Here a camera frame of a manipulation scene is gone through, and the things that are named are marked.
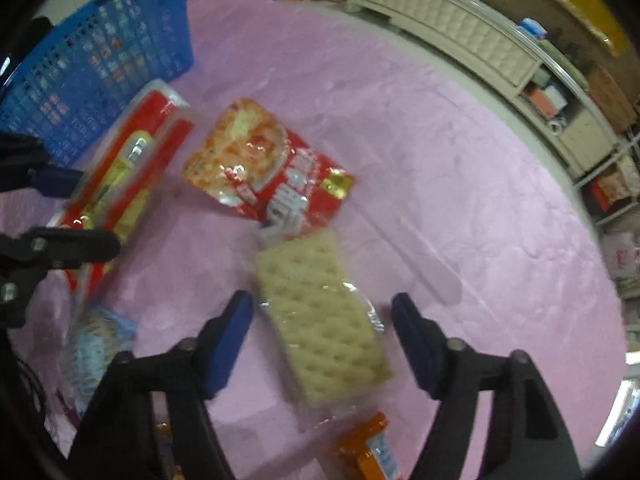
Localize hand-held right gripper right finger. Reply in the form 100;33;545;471
390;292;583;480

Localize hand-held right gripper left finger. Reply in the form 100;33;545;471
67;290;256;480

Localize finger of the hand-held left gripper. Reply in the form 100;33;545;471
0;226;122;329
0;132;84;197

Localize long red cracker pack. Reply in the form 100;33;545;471
45;79;197;306

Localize clear soda cracker pack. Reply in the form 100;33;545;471
250;225;396;433

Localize blue plastic basket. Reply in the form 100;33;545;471
0;0;197;168

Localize orange chip bag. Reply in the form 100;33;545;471
327;411;403;480

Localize light blue snack packet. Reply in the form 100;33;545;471
60;305;138;411

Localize red rice cracker bag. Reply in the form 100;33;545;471
181;97;355;233

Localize pink quilted bedspread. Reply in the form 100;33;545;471
0;0;628;480

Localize pink paper bag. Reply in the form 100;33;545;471
602;232;640;281

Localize printed snack carton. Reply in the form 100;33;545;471
590;170;633;213

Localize white metal rack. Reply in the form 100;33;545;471
575;130;640;226

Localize orange box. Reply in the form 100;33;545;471
525;87;552;112

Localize cardboard box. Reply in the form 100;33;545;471
587;62;639;133

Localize white low cabinet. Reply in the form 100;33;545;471
346;0;621;181

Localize blue tissue pack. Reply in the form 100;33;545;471
520;19;548;41

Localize yellow hanging cloth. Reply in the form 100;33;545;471
500;0;628;56

